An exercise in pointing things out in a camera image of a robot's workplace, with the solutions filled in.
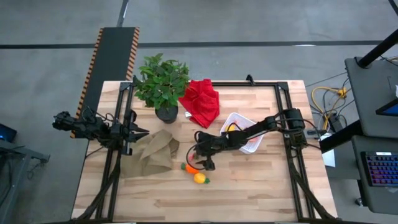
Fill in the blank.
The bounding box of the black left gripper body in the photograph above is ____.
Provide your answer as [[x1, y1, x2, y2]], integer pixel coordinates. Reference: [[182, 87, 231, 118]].
[[109, 121, 136, 146]]

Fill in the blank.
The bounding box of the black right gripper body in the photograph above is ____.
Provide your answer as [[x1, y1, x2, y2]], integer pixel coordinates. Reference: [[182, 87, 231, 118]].
[[193, 131, 222, 158]]

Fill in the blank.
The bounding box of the orange toy carrot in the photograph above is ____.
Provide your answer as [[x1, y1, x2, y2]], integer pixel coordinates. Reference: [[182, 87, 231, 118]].
[[180, 162, 200, 175]]

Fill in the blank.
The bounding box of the orange toy fruit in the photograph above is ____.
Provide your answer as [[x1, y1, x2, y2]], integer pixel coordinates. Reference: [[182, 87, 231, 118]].
[[193, 172, 211, 185]]

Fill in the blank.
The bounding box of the beige cloth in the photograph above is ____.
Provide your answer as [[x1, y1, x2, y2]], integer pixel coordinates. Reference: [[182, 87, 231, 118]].
[[119, 129, 181, 179]]

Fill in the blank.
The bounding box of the black plant pot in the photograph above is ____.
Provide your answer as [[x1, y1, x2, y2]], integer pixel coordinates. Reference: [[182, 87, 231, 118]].
[[154, 105, 179, 124]]

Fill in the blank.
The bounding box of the white plastic basket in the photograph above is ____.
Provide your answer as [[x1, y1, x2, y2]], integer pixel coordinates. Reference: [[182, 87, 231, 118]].
[[219, 112, 266, 155]]

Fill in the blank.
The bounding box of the red cloth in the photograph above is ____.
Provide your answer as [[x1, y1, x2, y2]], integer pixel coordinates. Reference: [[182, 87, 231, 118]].
[[178, 78, 221, 129]]

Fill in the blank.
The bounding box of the green leafy plant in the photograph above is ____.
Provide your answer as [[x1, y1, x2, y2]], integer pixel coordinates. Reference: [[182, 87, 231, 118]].
[[132, 52, 191, 110]]

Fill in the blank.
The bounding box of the black mat with striped edges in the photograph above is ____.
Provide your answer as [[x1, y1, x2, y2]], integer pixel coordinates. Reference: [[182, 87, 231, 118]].
[[70, 26, 141, 139]]

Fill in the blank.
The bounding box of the laptop with blue screen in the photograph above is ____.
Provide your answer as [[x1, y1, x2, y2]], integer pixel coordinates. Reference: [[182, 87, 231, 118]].
[[0, 123, 18, 143]]

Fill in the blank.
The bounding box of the white paper sheet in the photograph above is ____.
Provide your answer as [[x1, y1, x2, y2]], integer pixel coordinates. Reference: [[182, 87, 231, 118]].
[[321, 133, 336, 168]]

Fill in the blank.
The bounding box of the black power strip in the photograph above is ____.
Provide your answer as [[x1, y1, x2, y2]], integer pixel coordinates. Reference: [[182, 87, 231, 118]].
[[328, 112, 343, 133]]

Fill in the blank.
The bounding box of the grey desk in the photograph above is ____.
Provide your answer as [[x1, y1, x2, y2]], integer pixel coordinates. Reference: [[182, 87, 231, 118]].
[[351, 135, 398, 215], [344, 57, 398, 139]]

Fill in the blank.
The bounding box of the backlit keyboard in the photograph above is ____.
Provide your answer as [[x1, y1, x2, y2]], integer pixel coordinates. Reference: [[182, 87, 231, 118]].
[[361, 151, 398, 187]]

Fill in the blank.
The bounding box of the black monitor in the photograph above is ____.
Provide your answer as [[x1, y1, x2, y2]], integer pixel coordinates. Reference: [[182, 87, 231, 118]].
[[375, 98, 398, 118]]

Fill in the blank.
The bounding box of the black stand pole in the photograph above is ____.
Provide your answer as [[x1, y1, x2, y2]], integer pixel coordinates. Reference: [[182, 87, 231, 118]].
[[356, 28, 398, 68]]

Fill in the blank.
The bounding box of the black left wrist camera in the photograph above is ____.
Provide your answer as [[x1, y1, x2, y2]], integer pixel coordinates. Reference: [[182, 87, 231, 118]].
[[126, 108, 138, 124]]

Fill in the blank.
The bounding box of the yellow cable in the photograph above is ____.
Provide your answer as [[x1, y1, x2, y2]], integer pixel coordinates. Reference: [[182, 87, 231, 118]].
[[311, 86, 348, 131]]

